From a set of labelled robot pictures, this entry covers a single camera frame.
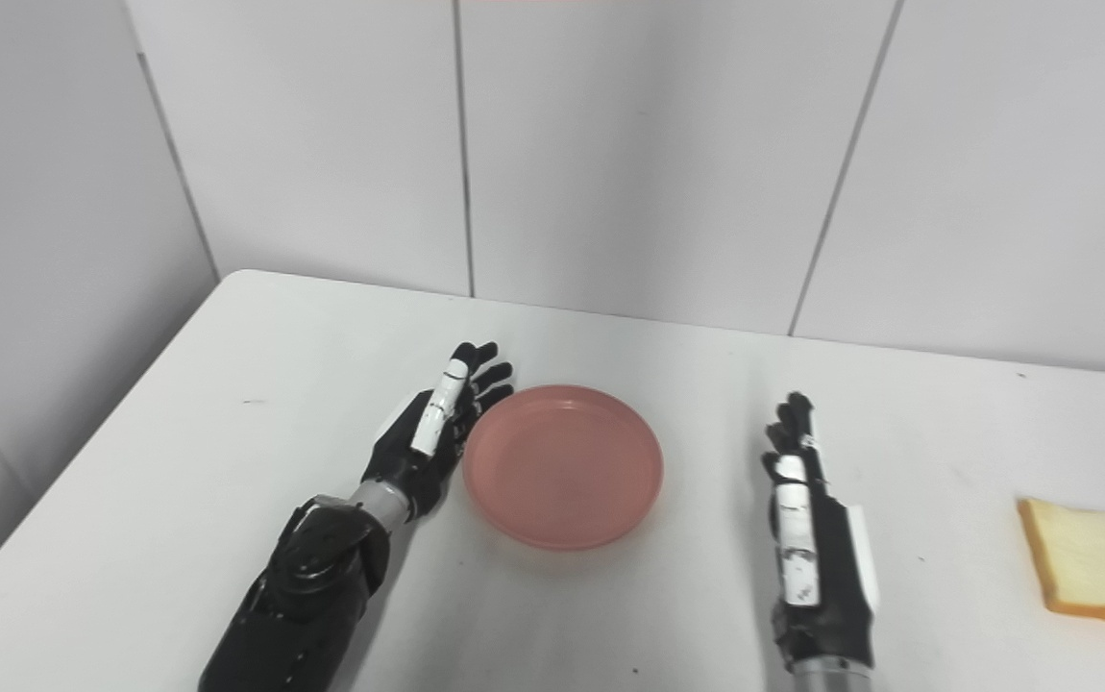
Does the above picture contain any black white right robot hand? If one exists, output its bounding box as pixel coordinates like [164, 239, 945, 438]
[761, 392, 880, 674]

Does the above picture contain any slice of white bread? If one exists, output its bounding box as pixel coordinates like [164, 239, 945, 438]
[1017, 498, 1105, 632]

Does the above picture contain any pink round plate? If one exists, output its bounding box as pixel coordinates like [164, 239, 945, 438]
[462, 385, 665, 551]

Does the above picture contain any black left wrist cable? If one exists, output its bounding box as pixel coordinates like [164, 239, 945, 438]
[285, 494, 354, 539]

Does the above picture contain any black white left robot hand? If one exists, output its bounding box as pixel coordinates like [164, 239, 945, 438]
[360, 342, 515, 520]

